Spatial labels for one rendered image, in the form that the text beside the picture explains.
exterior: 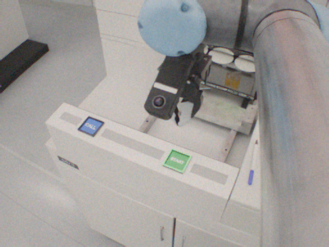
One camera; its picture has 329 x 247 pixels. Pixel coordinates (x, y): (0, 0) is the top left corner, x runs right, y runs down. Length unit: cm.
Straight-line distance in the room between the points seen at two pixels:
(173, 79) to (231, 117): 50
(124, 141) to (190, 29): 52
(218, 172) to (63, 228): 121
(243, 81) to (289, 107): 90
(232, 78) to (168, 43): 76
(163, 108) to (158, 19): 19
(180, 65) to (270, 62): 28
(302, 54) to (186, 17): 13
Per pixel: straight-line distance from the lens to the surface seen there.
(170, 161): 72
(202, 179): 71
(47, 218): 183
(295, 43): 23
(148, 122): 96
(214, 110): 96
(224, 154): 89
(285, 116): 17
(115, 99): 109
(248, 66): 114
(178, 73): 48
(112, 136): 80
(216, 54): 118
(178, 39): 32
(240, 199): 69
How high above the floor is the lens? 156
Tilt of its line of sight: 49 degrees down
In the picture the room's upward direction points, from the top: straight up
